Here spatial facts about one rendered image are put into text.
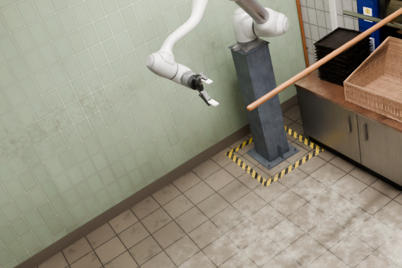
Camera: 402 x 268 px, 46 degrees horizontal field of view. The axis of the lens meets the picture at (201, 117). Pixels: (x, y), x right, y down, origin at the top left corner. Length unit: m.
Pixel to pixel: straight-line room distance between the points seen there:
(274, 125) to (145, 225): 1.26
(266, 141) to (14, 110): 1.85
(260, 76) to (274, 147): 0.66
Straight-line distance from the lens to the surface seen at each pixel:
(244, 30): 3.33
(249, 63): 3.40
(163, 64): 2.57
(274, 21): 3.20
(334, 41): 3.56
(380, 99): 3.20
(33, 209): 3.65
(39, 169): 3.51
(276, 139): 3.82
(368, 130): 3.35
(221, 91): 3.92
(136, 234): 3.70
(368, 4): 3.61
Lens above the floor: 2.49
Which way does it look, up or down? 32 degrees down
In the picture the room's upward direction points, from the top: 17 degrees counter-clockwise
